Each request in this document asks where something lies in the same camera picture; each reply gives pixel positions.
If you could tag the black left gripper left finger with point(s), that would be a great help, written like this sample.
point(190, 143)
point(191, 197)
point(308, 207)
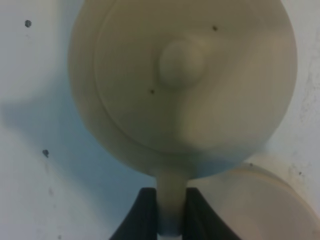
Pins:
point(141, 223)

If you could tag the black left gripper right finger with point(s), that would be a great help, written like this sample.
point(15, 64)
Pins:
point(201, 222)

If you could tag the beige ceramic teapot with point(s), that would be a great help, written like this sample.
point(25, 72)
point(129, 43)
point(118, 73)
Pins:
point(182, 89)

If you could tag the large beige teapot saucer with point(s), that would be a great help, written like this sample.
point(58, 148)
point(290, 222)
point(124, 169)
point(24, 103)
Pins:
point(258, 205)

